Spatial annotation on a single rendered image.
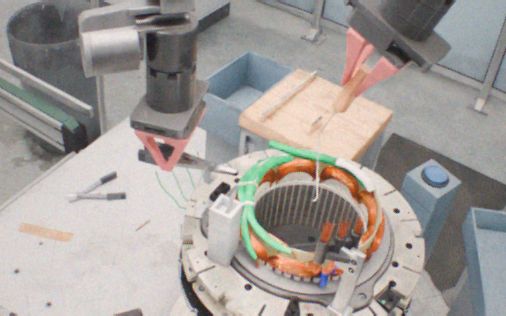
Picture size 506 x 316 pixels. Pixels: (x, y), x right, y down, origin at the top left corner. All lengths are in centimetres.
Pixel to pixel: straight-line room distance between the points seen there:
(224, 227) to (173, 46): 21
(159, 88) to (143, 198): 61
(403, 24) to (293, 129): 47
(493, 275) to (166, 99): 54
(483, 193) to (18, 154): 200
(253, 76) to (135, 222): 37
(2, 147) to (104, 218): 150
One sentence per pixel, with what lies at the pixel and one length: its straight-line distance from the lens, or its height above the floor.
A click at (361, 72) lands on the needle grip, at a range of 61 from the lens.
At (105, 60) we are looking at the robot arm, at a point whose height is 134.
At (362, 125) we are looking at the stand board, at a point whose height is 106.
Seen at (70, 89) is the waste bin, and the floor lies 34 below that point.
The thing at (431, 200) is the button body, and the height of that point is 102.
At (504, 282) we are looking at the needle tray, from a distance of 92.
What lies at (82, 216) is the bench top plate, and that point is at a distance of 122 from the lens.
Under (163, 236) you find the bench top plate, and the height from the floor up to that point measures 78.
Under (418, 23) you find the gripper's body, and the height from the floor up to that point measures 143.
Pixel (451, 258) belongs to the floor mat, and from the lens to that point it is 234.
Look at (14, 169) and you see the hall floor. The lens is 254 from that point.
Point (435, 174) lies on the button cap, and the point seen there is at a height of 104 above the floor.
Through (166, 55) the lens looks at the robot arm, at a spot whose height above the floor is 133.
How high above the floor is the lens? 167
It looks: 41 degrees down
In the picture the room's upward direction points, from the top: 7 degrees clockwise
